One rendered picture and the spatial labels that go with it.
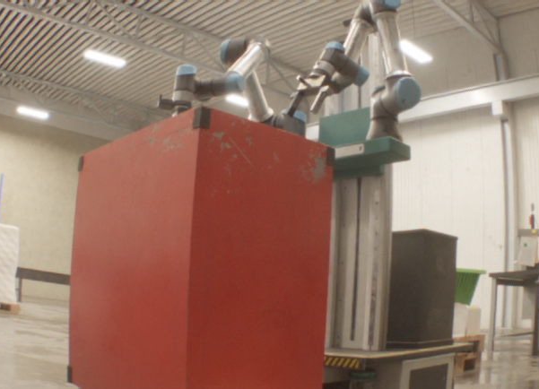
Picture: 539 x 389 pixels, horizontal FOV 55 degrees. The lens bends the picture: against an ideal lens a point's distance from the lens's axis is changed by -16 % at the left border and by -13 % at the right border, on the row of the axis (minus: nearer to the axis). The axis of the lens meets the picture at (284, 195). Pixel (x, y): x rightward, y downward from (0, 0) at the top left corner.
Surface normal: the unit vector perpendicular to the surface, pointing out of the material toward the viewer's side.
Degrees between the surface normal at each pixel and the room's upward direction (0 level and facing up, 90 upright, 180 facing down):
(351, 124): 90
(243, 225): 90
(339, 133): 90
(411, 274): 90
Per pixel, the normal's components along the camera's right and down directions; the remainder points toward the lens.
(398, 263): -0.69, -0.17
